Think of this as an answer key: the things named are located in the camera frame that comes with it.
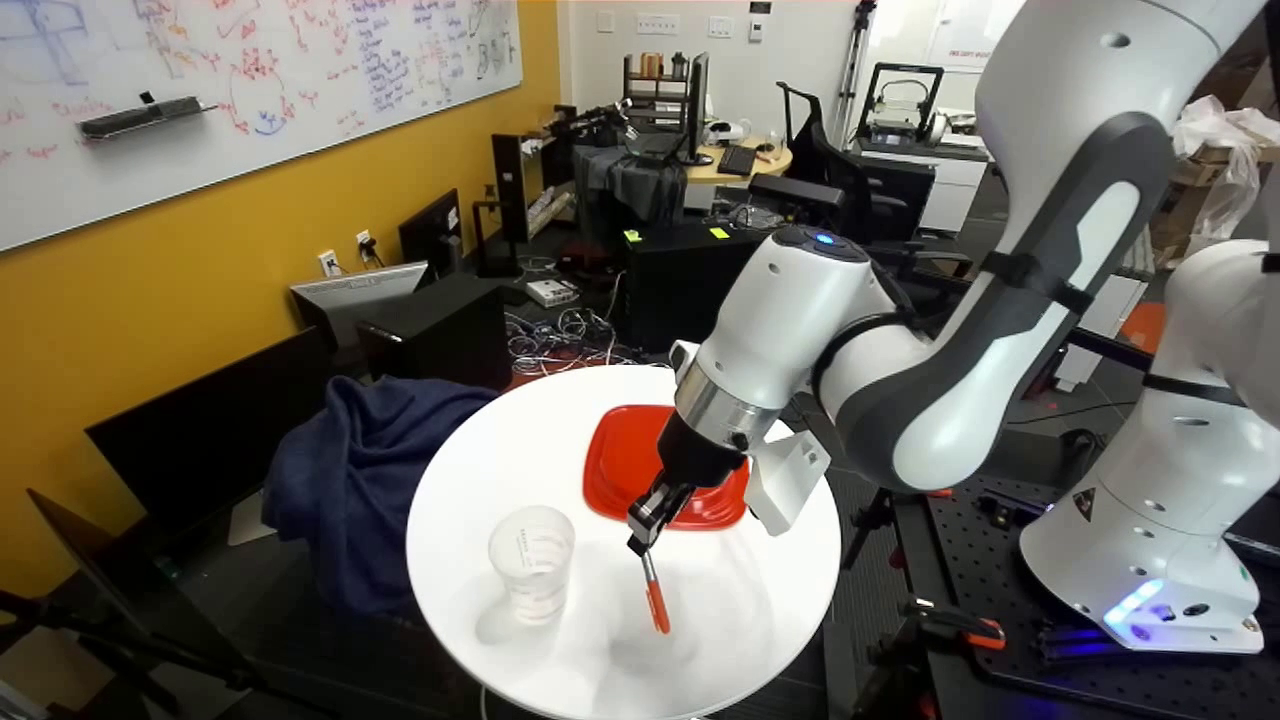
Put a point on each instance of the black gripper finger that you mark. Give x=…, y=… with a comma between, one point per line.
x=641, y=521
x=670, y=506

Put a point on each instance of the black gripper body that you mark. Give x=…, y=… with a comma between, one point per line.
x=697, y=462

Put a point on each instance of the orange and grey pen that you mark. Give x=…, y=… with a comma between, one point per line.
x=653, y=595

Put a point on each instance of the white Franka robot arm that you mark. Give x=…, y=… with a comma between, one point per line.
x=1064, y=266

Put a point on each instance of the black perforated robot base table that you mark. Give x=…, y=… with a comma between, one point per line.
x=984, y=573

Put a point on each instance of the clear plastic cup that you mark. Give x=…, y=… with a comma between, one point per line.
x=534, y=564

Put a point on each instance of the red square plate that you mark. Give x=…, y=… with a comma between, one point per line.
x=621, y=462

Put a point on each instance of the black computer tower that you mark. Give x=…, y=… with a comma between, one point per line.
x=680, y=284

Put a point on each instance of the black box case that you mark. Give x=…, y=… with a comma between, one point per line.
x=443, y=326

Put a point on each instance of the dark blue cloth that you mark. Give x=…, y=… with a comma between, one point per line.
x=355, y=483

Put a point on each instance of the black shelf rack with items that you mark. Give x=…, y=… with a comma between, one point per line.
x=664, y=92

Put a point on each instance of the white flat tray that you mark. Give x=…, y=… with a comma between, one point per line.
x=361, y=284

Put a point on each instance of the long black rod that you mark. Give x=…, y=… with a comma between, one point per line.
x=1115, y=350

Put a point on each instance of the black flat panel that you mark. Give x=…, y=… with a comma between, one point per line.
x=201, y=441

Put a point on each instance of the crumpled clear plastic bag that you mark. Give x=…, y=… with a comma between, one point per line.
x=1234, y=143

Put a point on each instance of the black whiteboard eraser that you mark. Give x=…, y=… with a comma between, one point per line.
x=143, y=118

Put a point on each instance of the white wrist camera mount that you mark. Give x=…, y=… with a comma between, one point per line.
x=790, y=483

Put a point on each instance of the white wall outlet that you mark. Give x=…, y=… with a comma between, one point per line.
x=331, y=260

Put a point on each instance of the wall whiteboard with writing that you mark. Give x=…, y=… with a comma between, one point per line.
x=265, y=80

